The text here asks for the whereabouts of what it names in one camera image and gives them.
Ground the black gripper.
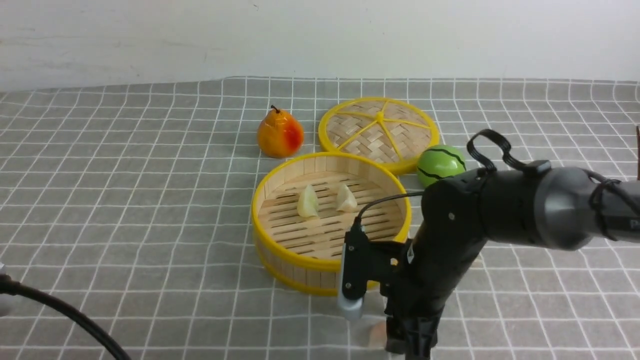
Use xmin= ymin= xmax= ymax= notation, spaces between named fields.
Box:
xmin=380 ymin=220 xmax=488 ymax=360

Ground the white dumpling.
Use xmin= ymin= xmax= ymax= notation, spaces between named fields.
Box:
xmin=335 ymin=183 xmax=358 ymax=213

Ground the pink dumpling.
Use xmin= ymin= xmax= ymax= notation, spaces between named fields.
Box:
xmin=367 ymin=321 xmax=387 ymax=350

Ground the pale green dumpling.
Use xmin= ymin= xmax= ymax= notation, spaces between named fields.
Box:
xmin=296 ymin=184 xmax=319 ymax=219

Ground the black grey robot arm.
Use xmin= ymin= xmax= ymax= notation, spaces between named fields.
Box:
xmin=383 ymin=129 xmax=640 ymax=360

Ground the yellow-rimmed woven steamer lid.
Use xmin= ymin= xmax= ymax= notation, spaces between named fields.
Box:
xmin=318 ymin=96 xmax=441 ymax=176

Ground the yellow-rimmed bamboo steamer tray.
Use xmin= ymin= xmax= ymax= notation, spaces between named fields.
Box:
xmin=251 ymin=152 xmax=405 ymax=297

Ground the green toy watermelon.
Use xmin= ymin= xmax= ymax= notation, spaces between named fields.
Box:
xmin=416 ymin=145 xmax=467 ymax=188

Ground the orange toy pear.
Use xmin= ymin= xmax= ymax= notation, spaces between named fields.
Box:
xmin=257 ymin=105 xmax=305 ymax=158

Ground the grey checkered tablecloth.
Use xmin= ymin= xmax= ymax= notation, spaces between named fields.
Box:
xmin=0 ymin=77 xmax=639 ymax=360

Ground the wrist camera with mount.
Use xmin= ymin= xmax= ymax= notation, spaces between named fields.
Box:
xmin=337 ymin=216 xmax=405 ymax=322

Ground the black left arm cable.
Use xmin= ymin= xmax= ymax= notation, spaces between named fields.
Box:
xmin=0 ymin=274 xmax=132 ymax=360

